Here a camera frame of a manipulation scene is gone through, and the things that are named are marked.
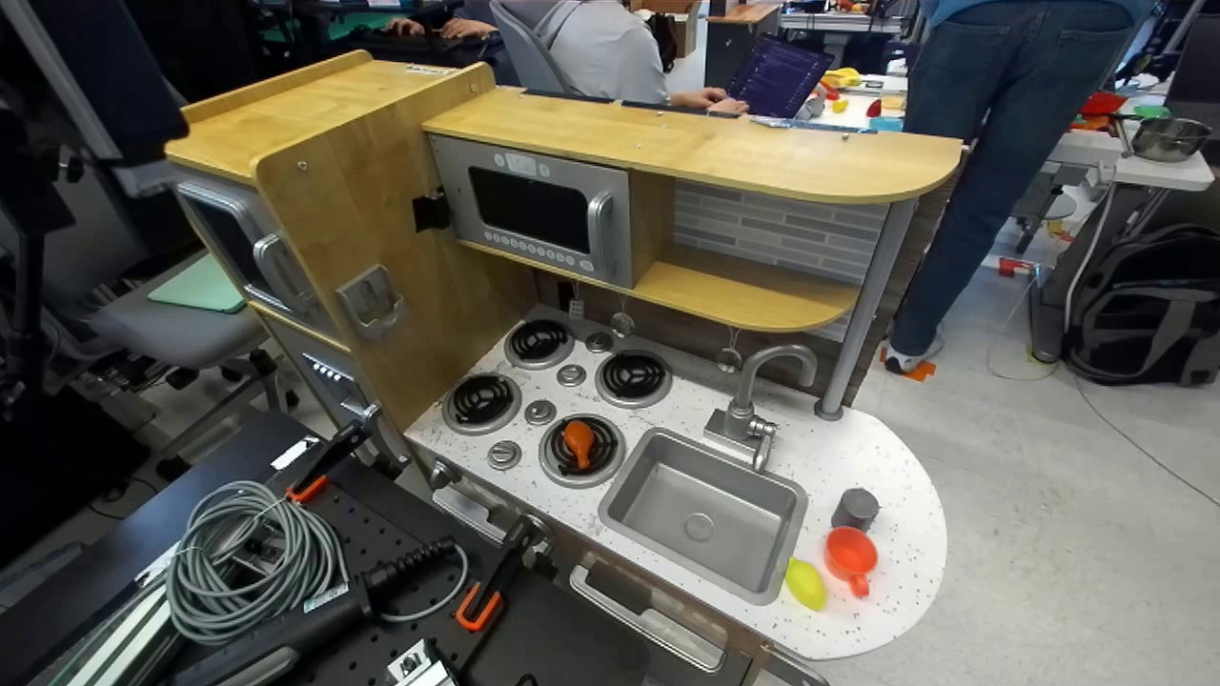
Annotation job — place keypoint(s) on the orange cup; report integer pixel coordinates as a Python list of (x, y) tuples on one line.
[(853, 558)]

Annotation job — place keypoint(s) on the toy kitchen playset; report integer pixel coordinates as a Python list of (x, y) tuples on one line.
[(479, 359)]

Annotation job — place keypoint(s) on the orange toy carrot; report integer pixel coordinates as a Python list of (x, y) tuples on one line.
[(575, 443)]

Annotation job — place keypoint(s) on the toy microwave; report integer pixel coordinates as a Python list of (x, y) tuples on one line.
[(537, 209)]

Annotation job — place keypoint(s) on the silver toy faucet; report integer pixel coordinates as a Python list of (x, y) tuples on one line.
[(738, 425)]

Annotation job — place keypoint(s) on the silver toy sink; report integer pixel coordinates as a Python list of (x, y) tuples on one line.
[(708, 513)]

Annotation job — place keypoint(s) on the black orange clamp near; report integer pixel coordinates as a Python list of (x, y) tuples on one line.
[(487, 600)]

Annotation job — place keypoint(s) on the black orange clamp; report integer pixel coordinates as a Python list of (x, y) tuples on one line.
[(487, 600), (335, 450)]

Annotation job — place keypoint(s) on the seated person grey shirt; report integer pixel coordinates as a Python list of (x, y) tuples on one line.
[(607, 50)]

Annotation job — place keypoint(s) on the yellow toy lemon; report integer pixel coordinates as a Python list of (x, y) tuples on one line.
[(805, 585)]

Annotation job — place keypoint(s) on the purple laptop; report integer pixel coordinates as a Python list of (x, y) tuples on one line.
[(779, 78)]

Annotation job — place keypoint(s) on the black orange clamp far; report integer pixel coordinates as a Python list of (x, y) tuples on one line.
[(335, 450)]

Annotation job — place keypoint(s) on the toy oven door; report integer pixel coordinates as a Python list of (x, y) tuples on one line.
[(251, 246)]

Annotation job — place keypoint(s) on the standing person in jeans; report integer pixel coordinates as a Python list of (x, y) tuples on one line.
[(1008, 78)]

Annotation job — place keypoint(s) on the black backpack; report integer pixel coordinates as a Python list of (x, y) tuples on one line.
[(1149, 309)]

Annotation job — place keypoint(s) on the grey office chair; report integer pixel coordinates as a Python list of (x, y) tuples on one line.
[(89, 200)]

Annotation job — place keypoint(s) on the metal bowl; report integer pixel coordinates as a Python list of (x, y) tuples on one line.
[(1169, 139)]

